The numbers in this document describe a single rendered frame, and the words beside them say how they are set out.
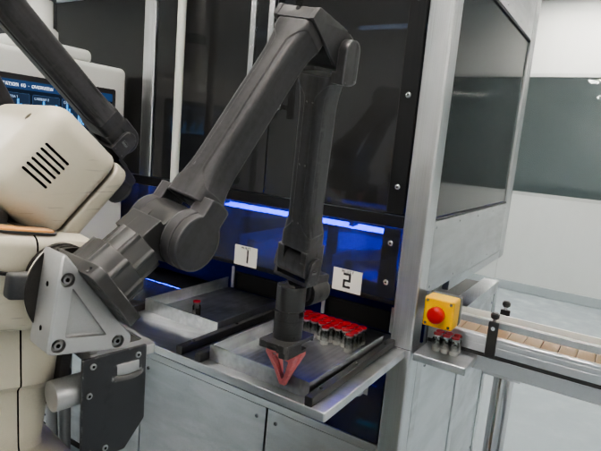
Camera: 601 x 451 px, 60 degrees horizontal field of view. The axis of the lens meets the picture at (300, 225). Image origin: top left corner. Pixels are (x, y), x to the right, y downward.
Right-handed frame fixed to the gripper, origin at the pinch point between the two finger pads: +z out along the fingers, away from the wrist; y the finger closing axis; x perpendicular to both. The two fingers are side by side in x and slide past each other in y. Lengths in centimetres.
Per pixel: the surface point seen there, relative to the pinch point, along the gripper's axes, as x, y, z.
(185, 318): 39.0, 12.0, 0.3
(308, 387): -5.4, 0.7, -0.2
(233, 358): 13.4, 0.8, -0.2
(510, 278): 44, 499, 71
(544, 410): -29, 229, 87
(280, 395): -0.7, -1.6, 2.4
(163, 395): 73, 38, 43
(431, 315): -17.0, 34.6, -10.0
